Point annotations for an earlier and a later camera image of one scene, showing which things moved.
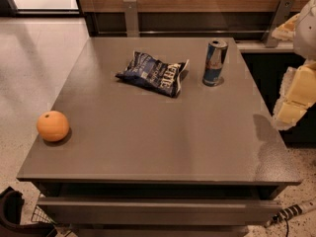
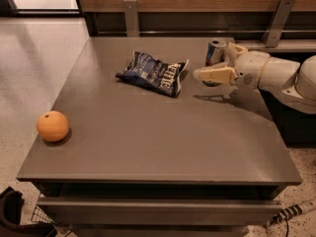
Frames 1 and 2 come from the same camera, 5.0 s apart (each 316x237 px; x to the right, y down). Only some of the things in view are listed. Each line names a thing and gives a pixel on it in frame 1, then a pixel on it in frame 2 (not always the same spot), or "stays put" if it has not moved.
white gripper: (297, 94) -> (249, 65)
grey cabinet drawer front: (161, 210) stays put
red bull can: (214, 60) stays put
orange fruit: (52, 125) stays put
